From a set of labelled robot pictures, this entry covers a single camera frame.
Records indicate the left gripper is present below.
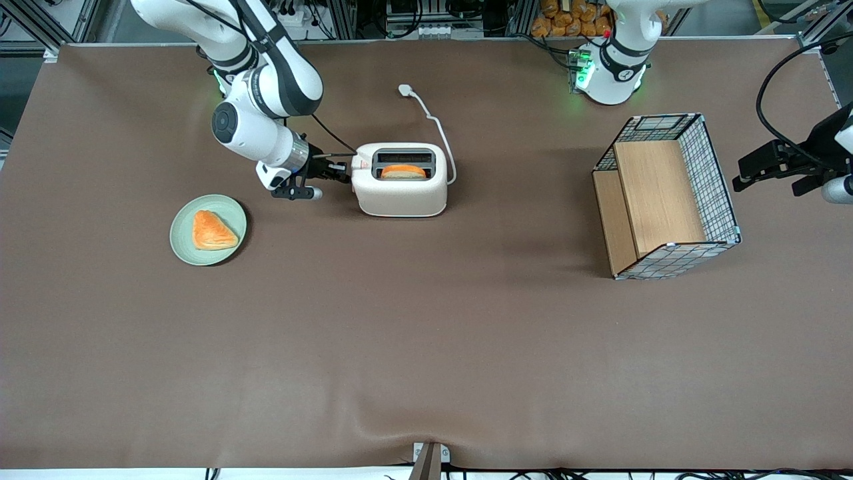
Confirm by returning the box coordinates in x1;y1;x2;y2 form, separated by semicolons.
732;100;853;195

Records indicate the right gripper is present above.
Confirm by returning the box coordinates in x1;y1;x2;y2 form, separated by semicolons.
256;143;355;191

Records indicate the white two-slot toaster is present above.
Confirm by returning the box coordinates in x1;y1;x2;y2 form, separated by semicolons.
351;142;448;218

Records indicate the triangular orange pastry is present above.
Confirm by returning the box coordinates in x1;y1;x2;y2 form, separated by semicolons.
192;210;240;251

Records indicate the white power strip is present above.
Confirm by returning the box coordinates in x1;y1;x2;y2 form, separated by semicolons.
273;0;309;29

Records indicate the pale green plate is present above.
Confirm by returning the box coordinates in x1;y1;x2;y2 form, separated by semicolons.
169;194;248;267

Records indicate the bag of bread rolls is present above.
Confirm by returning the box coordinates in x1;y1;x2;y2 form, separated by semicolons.
531;0;614;39

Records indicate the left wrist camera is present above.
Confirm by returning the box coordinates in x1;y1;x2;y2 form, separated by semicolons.
792;174;853;205

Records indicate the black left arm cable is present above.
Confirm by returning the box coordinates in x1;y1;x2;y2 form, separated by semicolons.
756;39;853;167

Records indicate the wire basket with wooden shelves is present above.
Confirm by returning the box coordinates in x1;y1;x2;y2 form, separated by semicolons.
592;113;742;281

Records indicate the white toaster power cord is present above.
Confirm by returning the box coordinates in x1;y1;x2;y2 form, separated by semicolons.
398;83;457;186

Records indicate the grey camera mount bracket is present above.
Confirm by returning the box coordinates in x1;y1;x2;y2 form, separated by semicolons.
412;441;451;480

